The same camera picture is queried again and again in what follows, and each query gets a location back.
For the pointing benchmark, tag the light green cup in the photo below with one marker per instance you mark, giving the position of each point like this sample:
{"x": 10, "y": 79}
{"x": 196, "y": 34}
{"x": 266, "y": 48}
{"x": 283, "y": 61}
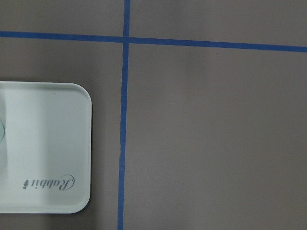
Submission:
{"x": 2, "y": 131}

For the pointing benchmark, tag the cream rabbit tray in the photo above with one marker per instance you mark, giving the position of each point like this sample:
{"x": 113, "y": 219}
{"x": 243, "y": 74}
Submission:
{"x": 45, "y": 154}

